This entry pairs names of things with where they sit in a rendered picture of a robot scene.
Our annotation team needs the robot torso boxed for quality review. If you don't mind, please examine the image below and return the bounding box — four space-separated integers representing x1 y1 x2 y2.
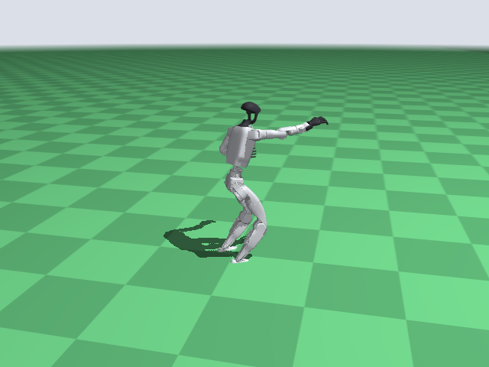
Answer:
225 123 256 193

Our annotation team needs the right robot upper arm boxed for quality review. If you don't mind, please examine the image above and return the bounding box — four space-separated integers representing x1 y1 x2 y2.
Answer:
248 129 287 141

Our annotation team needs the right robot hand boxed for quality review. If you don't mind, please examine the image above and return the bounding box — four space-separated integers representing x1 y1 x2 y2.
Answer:
306 116 328 131

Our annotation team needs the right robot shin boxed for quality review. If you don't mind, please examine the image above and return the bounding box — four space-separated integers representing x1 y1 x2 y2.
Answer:
236 222 267 262

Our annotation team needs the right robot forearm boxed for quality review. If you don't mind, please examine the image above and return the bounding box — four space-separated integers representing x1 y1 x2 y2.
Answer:
278 122 309 136

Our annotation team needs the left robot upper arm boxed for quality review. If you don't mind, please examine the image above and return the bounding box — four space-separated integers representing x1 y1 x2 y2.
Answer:
219 127 233 155

